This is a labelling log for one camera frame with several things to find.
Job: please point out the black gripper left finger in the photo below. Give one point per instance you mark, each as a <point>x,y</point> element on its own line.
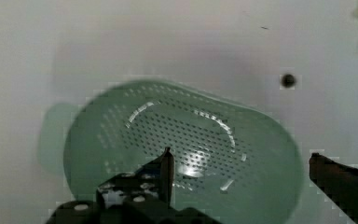
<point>151,182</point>

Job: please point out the green plastic strainer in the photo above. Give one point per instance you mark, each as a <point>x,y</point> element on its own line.
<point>231,161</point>

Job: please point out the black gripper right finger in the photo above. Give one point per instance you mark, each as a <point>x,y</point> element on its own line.
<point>338,181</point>

